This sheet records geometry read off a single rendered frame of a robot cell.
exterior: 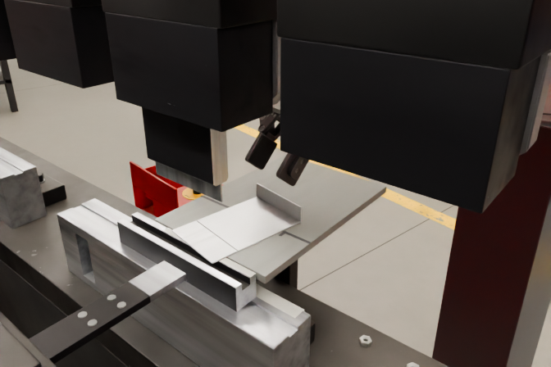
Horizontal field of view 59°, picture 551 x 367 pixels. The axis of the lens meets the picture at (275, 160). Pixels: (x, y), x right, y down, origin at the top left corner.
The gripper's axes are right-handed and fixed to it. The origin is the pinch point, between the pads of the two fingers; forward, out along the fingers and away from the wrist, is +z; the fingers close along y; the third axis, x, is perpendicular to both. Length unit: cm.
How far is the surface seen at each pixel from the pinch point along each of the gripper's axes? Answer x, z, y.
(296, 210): 3.8, 4.1, 3.6
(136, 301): -12.1, 18.8, 5.9
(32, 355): -21.3, 22.9, 10.2
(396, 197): 199, -31, -106
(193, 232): -4.0, 12.2, -1.7
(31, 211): -5.2, 26.6, -40.4
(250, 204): 2.9, 6.3, -3.0
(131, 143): 134, 21, -278
